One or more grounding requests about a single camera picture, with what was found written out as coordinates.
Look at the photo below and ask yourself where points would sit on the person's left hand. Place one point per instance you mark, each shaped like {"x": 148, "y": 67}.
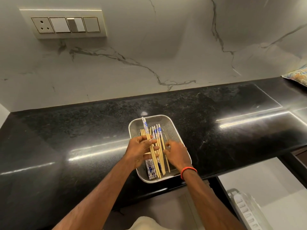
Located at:
{"x": 139, "y": 150}

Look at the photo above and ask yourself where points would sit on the person's right hand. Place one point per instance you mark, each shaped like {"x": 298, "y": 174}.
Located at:
{"x": 177, "y": 155}

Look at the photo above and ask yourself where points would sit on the pile of bamboo chopsticks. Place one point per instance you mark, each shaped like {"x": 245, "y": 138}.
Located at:
{"x": 158, "y": 136}

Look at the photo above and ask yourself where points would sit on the blue patterned bamboo chopstick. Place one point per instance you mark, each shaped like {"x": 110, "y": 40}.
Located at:
{"x": 144, "y": 124}

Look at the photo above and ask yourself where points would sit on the metal mesh tray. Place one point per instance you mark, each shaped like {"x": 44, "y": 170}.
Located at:
{"x": 172, "y": 126}

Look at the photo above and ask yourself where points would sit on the white drawer with brown front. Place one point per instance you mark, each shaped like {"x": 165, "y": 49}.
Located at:
{"x": 263, "y": 184}

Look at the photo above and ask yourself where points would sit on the person's right forearm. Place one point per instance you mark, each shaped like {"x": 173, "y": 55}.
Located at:
{"x": 211, "y": 203}

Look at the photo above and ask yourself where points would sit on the person's left forearm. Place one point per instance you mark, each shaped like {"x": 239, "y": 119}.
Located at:
{"x": 96, "y": 201}

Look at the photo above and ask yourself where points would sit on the red wrist band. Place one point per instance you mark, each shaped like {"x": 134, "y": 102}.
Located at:
{"x": 188, "y": 169}

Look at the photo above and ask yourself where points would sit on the cream shirt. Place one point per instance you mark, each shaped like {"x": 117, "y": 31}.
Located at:
{"x": 148, "y": 223}

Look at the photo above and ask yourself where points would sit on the white plastic cutlery box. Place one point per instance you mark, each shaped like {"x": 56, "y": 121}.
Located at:
{"x": 242, "y": 208}

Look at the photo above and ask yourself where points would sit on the floral pillow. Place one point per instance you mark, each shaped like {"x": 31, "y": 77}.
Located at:
{"x": 297, "y": 76}

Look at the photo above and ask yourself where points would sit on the beige wall switch panel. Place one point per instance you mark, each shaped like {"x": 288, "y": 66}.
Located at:
{"x": 62, "y": 25}

